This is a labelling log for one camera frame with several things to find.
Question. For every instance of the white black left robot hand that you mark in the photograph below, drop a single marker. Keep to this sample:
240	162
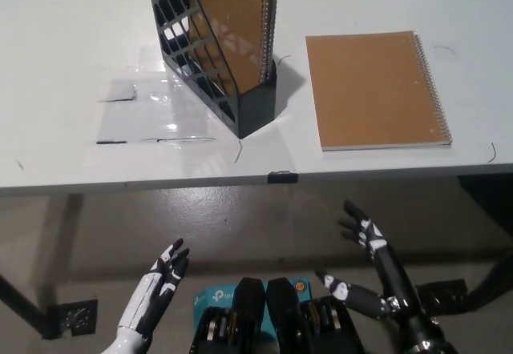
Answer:
150	294

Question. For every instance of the clear plastic sheet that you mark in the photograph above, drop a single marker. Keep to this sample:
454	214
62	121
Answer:
152	121

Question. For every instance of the black table leg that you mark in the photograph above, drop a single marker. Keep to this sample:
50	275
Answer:
491	278
24	302

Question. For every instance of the black tape strip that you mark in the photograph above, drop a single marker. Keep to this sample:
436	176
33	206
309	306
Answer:
111	142

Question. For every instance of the black floor tape patch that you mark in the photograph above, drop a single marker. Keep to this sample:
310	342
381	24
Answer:
78	316
443	294

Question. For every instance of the teal cardboard box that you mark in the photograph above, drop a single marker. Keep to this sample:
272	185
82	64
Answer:
212	296

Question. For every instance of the brown spiral notebook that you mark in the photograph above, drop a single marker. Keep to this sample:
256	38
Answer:
240	9
372	89

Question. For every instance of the black lattice book holder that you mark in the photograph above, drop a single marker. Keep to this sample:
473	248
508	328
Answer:
256	109

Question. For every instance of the black table edge tape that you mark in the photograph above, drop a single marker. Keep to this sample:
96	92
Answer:
283	177

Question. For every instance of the grey tape patch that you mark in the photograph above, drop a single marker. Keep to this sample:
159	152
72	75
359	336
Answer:
118	89

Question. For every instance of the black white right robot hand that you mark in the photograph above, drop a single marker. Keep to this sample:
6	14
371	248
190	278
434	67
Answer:
394	282

